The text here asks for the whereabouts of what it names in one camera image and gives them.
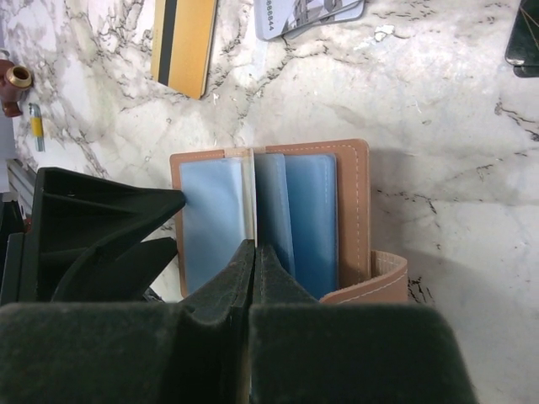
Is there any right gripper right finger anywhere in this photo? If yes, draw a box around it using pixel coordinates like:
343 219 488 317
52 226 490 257
248 245 477 403

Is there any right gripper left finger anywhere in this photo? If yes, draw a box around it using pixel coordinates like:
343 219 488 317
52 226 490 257
1 240 255 403

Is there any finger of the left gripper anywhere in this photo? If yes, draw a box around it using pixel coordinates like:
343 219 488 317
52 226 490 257
52 237 177 302
32 167 185 302

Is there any pink leather card holder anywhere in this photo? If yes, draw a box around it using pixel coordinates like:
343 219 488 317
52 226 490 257
168 138 409 305

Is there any single gold card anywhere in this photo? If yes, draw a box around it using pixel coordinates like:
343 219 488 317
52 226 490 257
248 148 259 247

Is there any gold credit card stack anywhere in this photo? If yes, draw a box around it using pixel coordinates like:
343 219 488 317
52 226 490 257
151 0 217 99

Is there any silver VIP card stack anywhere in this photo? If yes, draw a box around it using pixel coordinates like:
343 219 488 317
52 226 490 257
253 0 364 40

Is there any black VIP card stack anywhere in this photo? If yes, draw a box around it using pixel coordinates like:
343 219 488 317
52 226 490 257
504 0 538 78

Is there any brown brass valve fitting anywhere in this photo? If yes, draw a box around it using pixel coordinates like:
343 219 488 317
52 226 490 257
0 59 33 118

